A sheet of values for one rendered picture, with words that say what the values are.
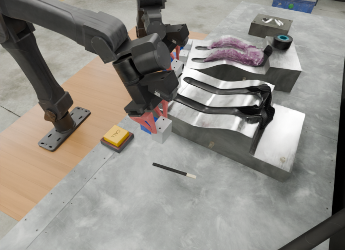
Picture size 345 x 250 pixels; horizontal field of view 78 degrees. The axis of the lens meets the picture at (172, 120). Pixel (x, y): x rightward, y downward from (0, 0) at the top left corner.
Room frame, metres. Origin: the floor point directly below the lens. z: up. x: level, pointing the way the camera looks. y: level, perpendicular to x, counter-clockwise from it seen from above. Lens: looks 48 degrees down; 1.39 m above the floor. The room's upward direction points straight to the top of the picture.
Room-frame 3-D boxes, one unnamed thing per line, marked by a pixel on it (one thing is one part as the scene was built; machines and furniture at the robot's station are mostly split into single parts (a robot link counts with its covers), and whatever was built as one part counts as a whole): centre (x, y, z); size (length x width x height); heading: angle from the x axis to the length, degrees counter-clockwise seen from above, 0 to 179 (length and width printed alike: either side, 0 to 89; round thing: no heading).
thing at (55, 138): (0.49, 0.38, 0.84); 0.20 x 0.07 x 0.08; 156
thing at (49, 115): (0.50, 0.37, 0.90); 0.09 x 0.06 x 0.06; 165
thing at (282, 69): (0.87, -0.28, 0.86); 0.50 x 0.26 x 0.11; 77
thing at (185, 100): (0.54, -0.17, 0.92); 0.35 x 0.16 x 0.09; 60
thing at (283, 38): (0.88, -0.48, 0.93); 0.08 x 0.08 x 0.04
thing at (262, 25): (1.22, -0.57, 0.84); 0.20 x 0.15 x 0.07; 60
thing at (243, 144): (0.52, -0.18, 0.87); 0.50 x 0.26 x 0.14; 60
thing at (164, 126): (0.40, 0.07, 0.94); 0.13 x 0.05 x 0.05; 59
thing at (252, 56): (0.87, -0.28, 0.90); 0.26 x 0.18 x 0.08; 77
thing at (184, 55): (0.88, -0.01, 0.86); 0.13 x 0.05 x 0.05; 77
